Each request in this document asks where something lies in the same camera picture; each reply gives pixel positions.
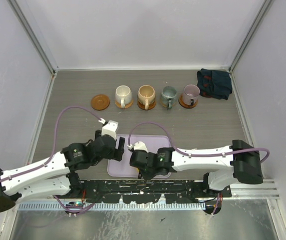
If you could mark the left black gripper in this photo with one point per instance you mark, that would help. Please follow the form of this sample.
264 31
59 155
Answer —
116 153

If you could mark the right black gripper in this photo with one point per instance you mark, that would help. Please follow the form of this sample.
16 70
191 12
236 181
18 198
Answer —
147 176

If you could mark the light woven coaster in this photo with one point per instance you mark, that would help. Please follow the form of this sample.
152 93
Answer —
125 107

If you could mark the dark wooden coaster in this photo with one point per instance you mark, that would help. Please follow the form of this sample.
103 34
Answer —
180 100
100 102
146 104

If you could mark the white ceramic mug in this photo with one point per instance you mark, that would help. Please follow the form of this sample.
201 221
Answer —
123 95

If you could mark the beige ceramic mug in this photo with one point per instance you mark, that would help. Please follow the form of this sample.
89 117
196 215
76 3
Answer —
146 92

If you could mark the grey ceramic mug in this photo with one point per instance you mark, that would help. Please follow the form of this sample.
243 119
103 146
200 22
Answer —
168 97

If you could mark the purple glass mug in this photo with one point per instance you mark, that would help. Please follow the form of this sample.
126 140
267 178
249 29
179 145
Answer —
190 94

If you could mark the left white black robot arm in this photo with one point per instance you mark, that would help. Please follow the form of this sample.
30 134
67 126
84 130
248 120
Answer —
57 175

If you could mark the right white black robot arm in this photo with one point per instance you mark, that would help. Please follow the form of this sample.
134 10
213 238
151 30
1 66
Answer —
235 163

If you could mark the lilac plastic tray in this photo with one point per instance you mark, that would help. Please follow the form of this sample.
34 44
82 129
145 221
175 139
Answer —
122 168

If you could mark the dark blue folded cloth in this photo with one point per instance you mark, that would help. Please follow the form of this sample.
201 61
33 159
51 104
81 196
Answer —
214 84

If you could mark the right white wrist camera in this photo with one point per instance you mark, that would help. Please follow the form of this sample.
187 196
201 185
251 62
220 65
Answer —
137 146

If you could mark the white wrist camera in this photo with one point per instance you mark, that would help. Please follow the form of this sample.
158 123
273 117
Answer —
109 128
137 146

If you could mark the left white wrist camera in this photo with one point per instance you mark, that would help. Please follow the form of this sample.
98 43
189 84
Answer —
109 128

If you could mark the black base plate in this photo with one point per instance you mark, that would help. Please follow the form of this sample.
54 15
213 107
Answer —
140 191

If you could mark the slotted cable duct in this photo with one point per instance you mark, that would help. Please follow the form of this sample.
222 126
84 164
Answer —
159 206

